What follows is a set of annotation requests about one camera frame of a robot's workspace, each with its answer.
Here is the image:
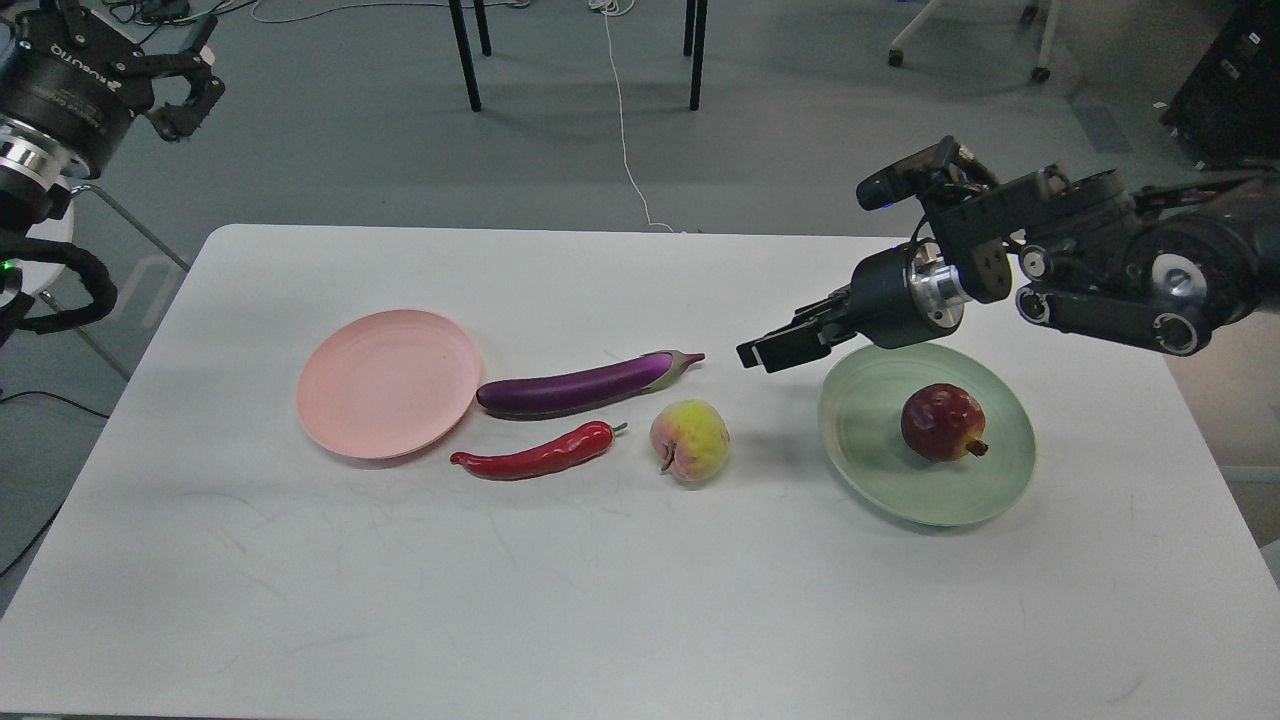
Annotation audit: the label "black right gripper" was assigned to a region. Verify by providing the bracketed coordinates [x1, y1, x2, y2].
[736, 240, 972, 373]

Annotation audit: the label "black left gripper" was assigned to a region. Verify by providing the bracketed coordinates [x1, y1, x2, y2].
[1, 10, 227, 190]

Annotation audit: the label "yellow pink peach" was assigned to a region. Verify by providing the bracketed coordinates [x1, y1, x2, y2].
[649, 398, 731, 484]

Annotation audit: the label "red pomegranate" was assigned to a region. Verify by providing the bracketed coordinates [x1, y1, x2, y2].
[900, 383, 989, 462]

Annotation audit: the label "red chili pepper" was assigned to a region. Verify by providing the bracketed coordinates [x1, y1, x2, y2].
[449, 421, 628, 482]

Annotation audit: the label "purple eggplant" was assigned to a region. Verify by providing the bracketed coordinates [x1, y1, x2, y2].
[475, 350, 705, 420]

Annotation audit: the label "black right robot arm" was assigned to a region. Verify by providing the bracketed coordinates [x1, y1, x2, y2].
[737, 167, 1277, 372]

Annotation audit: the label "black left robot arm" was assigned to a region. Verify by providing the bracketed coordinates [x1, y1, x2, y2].
[1, 1, 225, 338]

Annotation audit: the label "green plastic plate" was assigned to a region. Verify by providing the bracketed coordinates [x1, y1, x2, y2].
[819, 343, 1037, 527]

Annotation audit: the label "black table leg left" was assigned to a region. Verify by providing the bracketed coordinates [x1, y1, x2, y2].
[445, 0, 492, 113]

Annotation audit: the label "black table leg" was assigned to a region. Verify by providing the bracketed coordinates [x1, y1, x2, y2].
[445, 0, 492, 113]
[682, 0, 709, 111]

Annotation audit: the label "black table leg right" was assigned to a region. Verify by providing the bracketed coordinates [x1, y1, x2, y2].
[682, 0, 709, 111]

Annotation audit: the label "pink plastic plate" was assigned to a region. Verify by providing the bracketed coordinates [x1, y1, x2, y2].
[294, 309, 484, 461]

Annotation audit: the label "white office chair base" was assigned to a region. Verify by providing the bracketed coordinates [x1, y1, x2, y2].
[884, 1, 1069, 87]

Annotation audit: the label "black equipment case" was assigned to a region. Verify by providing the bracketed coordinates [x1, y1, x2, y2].
[1160, 1, 1279, 163]

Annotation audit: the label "black floor cables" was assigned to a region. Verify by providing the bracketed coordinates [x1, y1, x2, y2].
[100, 0, 261, 31]

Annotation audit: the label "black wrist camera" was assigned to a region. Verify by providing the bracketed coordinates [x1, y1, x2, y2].
[855, 135, 966, 211]

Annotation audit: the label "white floor cable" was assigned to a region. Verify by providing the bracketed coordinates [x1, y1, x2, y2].
[588, 0, 677, 234]

